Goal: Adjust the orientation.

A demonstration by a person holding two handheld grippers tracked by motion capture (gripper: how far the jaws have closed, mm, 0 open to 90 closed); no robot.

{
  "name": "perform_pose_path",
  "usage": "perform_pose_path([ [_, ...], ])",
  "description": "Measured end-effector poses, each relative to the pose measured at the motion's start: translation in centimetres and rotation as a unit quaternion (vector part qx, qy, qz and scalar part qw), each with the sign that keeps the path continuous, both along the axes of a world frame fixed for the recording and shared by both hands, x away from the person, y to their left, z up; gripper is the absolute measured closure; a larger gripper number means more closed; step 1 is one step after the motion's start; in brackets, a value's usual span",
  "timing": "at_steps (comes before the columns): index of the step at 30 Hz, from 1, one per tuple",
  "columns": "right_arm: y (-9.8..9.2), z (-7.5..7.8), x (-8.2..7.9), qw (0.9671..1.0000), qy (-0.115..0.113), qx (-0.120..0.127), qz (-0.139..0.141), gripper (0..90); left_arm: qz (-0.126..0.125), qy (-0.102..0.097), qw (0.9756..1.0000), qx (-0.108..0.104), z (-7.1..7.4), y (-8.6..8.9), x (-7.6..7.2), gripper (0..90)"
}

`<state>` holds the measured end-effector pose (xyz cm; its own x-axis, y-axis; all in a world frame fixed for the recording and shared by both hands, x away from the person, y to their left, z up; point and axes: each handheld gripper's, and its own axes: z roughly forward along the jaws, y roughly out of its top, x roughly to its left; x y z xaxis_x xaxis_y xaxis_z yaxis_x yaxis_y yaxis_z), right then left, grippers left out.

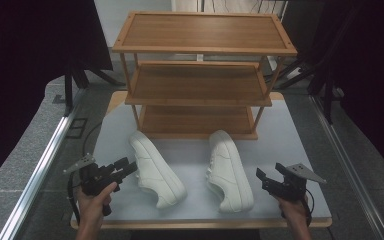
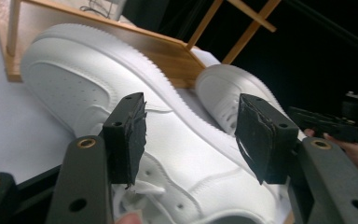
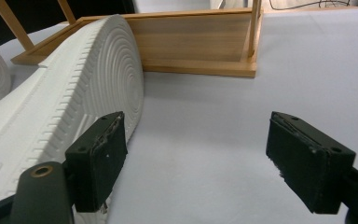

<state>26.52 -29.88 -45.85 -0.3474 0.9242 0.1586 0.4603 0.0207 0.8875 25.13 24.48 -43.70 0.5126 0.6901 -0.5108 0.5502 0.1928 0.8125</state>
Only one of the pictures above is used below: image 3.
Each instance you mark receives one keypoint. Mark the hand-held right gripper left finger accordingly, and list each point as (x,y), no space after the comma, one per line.
(99,165)

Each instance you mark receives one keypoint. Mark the wooden shoe rack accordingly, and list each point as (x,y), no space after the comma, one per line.
(195,46)

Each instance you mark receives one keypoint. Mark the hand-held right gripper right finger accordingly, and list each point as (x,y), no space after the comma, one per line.
(307,168)

